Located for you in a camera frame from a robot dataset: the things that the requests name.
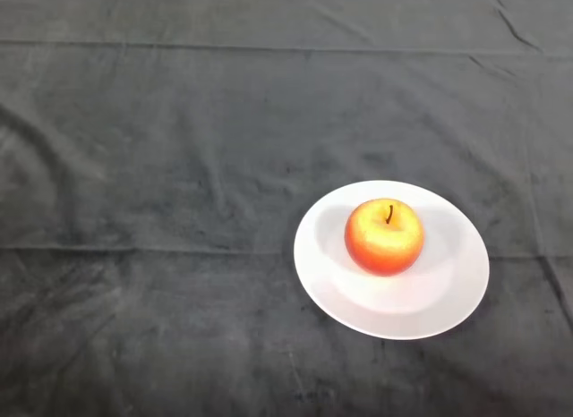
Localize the white round plate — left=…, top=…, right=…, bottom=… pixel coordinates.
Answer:
left=293, top=180, right=491, bottom=341

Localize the black cloth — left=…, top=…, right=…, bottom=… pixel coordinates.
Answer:
left=0, top=0, right=573, bottom=417

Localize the red yellow apple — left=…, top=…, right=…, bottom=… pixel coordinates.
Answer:
left=344, top=198, right=425, bottom=277

